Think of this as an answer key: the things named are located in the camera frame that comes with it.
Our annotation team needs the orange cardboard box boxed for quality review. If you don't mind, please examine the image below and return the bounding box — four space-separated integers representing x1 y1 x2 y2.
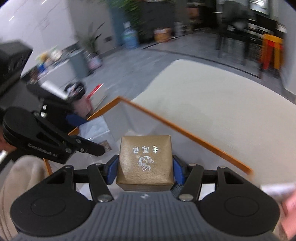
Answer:
43 96 253 176

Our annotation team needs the gold square gift box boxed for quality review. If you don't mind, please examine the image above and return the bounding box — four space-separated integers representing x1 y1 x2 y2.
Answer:
116 135 174 192

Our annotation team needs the clear plastic small box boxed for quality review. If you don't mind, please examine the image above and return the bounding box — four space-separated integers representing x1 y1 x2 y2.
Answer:
78 116 109 140

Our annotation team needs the brown rectangular cosmetic box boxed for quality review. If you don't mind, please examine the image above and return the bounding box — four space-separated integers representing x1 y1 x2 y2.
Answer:
99 140 112 152

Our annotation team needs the person's left hand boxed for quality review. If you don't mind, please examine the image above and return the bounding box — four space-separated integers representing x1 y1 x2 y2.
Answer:
0 133 16 153

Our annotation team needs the white slim tube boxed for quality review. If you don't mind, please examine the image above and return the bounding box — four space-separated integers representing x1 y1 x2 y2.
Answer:
260 182 295 201

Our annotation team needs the pink pump bottle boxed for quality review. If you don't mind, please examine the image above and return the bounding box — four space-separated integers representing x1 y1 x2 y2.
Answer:
280 195 295 240

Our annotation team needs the potted spiky plant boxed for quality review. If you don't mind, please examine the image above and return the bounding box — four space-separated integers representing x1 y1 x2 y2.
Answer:
75 22 104 73

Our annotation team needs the beige fabric sofa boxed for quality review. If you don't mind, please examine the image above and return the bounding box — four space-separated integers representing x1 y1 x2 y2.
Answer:
133 59 295 184

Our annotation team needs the blue water jug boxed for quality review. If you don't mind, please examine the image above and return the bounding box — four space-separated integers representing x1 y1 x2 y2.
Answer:
122 22 139 49

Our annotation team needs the small orange carton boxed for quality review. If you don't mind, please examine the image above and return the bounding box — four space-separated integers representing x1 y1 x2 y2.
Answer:
154 28 171 43

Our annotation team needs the green trailing plant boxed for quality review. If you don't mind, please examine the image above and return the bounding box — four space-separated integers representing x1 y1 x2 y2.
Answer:
110 0 142 30

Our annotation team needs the dark grey cabinet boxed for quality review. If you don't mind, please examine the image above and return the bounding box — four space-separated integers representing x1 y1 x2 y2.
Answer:
139 1 175 43

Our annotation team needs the red stool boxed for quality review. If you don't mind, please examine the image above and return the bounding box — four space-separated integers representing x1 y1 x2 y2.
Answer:
260 39 283 71

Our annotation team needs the yellow stool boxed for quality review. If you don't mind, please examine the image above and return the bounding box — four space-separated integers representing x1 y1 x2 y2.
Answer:
261 34 284 70

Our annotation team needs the black dining chair with jacket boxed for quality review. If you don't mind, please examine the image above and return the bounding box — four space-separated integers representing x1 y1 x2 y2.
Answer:
216 1 252 65

